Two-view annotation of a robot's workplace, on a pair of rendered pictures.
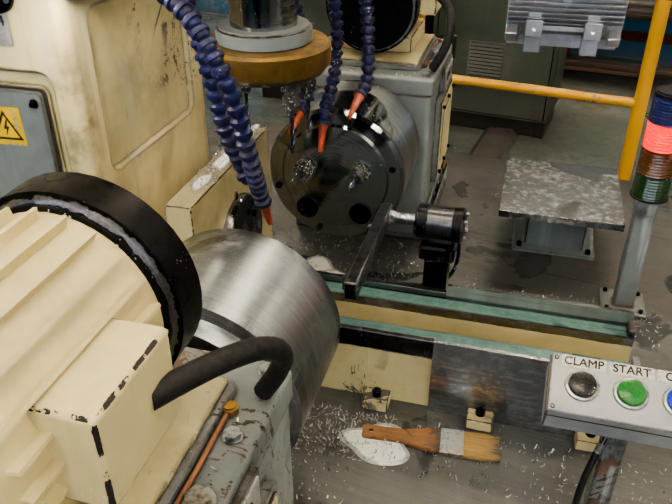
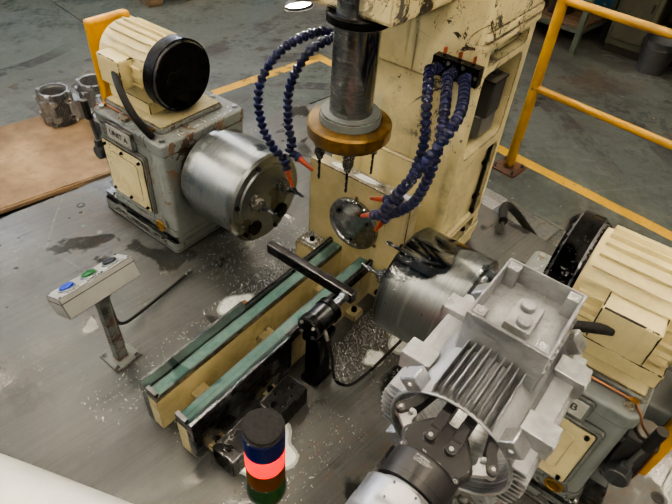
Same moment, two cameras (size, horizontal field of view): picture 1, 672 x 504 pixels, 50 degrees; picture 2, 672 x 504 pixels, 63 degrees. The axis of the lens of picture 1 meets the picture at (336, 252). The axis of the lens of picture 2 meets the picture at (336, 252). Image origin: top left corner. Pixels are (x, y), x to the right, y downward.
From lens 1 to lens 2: 161 cm
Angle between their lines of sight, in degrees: 82
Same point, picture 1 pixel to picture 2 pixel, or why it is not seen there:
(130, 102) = not seen: hidden behind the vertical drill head
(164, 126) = (402, 154)
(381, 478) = (214, 298)
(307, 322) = (209, 182)
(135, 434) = (106, 71)
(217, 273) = (231, 143)
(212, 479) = (129, 123)
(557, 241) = not seen: outside the picture
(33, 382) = (114, 46)
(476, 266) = (380, 452)
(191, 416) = (151, 119)
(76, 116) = not seen: hidden behind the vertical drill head
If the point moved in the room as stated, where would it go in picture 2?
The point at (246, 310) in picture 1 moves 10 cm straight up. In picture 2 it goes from (207, 150) to (203, 113)
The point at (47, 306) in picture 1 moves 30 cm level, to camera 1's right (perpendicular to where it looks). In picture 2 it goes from (130, 42) to (37, 91)
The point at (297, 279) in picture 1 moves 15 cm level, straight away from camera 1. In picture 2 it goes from (227, 175) to (284, 190)
